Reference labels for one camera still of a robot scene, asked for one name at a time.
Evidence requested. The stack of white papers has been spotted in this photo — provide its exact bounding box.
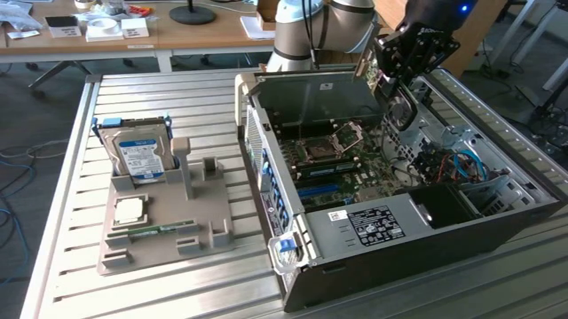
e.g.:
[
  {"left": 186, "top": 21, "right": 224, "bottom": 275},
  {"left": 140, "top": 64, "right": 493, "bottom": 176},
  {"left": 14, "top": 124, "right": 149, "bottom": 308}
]
[{"left": 239, "top": 15, "right": 276, "bottom": 41}]

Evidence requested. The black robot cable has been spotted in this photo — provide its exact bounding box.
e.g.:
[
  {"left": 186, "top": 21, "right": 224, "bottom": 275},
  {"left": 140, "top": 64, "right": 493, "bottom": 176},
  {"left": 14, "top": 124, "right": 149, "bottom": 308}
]
[{"left": 302, "top": 0, "right": 322, "bottom": 71}]

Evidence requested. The RAM stick with label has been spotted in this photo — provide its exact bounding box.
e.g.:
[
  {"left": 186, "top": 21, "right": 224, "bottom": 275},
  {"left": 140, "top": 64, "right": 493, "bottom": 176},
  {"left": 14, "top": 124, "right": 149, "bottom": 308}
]
[{"left": 301, "top": 161, "right": 358, "bottom": 179}]

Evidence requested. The graphics card with fan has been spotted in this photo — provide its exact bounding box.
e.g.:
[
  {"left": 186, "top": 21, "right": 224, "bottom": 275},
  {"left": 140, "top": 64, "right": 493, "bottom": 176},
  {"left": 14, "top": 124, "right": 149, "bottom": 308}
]
[{"left": 353, "top": 49, "right": 418, "bottom": 132}]

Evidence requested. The blue case latch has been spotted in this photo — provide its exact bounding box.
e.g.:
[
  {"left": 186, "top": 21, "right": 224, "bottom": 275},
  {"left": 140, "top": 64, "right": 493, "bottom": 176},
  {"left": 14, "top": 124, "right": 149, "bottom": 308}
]
[{"left": 274, "top": 237, "right": 296, "bottom": 255}]

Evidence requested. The metal socket cover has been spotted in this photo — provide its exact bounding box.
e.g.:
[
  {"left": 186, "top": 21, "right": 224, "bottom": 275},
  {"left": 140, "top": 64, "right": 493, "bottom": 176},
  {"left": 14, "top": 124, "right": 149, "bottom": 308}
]
[{"left": 330, "top": 121, "right": 367, "bottom": 156}]

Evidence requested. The blue data wire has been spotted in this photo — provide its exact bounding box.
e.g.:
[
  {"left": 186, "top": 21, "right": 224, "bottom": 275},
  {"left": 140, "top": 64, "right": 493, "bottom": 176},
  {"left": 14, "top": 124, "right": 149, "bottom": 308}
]
[{"left": 442, "top": 150, "right": 489, "bottom": 183}]

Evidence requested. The flat white tape base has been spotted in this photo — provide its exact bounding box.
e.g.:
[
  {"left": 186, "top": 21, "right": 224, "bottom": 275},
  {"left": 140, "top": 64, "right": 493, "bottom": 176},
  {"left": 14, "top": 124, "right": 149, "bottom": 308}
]
[{"left": 84, "top": 31, "right": 125, "bottom": 43}]

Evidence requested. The large white tape roll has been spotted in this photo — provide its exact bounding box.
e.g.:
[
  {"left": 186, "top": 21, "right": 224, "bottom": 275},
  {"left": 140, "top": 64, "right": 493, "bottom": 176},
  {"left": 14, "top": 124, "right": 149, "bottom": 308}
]
[{"left": 87, "top": 18, "right": 121, "bottom": 36}]

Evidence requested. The white box with black face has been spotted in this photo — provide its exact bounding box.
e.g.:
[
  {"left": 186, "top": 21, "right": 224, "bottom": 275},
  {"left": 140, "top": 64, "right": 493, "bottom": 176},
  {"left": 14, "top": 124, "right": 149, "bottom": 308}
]
[{"left": 45, "top": 15, "right": 83, "bottom": 39}]

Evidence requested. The clear plastic bag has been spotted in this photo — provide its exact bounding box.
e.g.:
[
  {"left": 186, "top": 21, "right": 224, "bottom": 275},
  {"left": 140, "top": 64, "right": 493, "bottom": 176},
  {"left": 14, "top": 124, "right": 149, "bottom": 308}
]
[{"left": 0, "top": 0, "right": 44, "bottom": 33}]

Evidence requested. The silver metal disk bay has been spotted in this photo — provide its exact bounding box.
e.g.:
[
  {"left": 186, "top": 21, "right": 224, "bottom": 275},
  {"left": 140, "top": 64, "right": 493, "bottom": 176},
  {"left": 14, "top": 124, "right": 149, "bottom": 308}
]
[{"left": 458, "top": 175, "right": 537, "bottom": 217}]

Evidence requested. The open black PC case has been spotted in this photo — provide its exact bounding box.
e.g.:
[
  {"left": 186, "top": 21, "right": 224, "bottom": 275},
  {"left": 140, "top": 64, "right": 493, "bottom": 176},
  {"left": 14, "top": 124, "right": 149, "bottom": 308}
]
[{"left": 234, "top": 58, "right": 568, "bottom": 313}]

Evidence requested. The white floor cable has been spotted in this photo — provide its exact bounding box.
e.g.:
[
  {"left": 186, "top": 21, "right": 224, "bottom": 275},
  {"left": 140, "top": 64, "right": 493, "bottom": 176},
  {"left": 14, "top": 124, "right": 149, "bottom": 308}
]
[{"left": 0, "top": 139, "right": 68, "bottom": 159}]

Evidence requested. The hard disk with blue label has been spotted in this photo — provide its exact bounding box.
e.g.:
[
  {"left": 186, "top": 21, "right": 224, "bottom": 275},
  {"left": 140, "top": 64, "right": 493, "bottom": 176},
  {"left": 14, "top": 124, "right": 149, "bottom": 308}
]
[{"left": 91, "top": 116, "right": 178, "bottom": 185}]

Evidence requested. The green RAM stick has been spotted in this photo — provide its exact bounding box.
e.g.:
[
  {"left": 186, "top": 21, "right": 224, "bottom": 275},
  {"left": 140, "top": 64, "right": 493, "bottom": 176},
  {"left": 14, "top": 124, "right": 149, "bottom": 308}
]
[{"left": 105, "top": 219, "right": 196, "bottom": 239}]

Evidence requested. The blue expansion slot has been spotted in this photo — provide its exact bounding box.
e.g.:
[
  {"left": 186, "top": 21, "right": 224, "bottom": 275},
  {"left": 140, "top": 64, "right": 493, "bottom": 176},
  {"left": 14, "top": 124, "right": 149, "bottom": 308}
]
[{"left": 296, "top": 184, "right": 341, "bottom": 199}]

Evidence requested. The white desk frame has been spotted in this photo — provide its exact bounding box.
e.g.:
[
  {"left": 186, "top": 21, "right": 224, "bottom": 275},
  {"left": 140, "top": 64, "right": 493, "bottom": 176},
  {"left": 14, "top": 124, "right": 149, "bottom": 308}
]
[{"left": 496, "top": 0, "right": 568, "bottom": 91}]

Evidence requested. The plain white box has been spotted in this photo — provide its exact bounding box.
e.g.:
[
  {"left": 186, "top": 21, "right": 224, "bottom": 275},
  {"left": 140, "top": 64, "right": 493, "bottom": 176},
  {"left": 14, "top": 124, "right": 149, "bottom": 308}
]
[{"left": 120, "top": 18, "right": 149, "bottom": 39}]

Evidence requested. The wooden desk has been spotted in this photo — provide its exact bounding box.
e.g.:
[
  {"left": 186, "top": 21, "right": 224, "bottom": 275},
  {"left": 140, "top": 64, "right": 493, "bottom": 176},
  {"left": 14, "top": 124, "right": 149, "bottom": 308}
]
[{"left": 0, "top": 0, "right": 399, "bottom": 64}]

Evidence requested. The grey power supply unit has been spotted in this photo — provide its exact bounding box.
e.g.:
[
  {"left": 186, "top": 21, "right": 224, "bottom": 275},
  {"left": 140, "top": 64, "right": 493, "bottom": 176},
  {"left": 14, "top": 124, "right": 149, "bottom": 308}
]
[{"left": 303, "top": 194, "right": 431, "bottom": 261}]

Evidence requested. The CPU socket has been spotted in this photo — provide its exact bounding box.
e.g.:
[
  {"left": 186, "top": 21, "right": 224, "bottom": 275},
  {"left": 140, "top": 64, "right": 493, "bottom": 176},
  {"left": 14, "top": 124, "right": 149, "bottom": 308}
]
[{"left": 299, "top": 138, "right": 343, "bottom": 161}]

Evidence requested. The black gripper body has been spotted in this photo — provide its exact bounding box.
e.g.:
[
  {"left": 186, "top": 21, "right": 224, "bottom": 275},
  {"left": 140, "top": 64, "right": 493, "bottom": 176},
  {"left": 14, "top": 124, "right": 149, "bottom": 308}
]
[{"left": 374, "top": 0, "right": 480, "bottom": 86}]

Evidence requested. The blue floor cable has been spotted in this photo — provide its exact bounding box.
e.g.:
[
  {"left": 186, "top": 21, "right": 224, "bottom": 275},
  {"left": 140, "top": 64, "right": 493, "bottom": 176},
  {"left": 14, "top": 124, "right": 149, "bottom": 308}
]
[{"left": 0, "top": 152, "right": 37, "bottom": 286}]

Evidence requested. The wooden cabinet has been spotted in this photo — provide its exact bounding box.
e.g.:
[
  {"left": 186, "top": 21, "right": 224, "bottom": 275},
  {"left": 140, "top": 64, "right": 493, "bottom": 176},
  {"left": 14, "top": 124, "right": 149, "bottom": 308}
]
[{"left": 370, "top": 0, "right": 509, "bottom": 78}]

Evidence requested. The silver CPU chip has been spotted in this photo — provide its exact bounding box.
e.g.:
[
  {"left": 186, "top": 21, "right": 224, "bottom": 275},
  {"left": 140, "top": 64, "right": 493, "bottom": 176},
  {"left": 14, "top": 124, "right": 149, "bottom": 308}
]
[{"left": 112, "top": 198, "right": 145, "bottom": 225}]

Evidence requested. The black round lamp base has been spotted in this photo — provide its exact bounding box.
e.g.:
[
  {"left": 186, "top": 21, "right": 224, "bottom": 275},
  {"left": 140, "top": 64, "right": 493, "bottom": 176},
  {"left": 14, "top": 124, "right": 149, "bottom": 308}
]
[{"left": 168, "top": 0, "right": 218, "bottom": 25}]

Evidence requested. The green motherboard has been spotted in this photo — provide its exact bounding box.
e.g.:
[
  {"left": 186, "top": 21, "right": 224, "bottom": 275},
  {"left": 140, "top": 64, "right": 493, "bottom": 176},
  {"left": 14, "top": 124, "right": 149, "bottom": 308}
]
[{"left": 279, "top": 132, "right": 422, "bottom": 213}]

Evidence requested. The grey plastic parts rack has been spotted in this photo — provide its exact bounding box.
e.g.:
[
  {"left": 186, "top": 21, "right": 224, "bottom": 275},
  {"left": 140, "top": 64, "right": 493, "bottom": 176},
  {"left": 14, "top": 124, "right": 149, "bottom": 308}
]
[{"left": 96, "top": 136, "right": 236, "bottom": 276}]

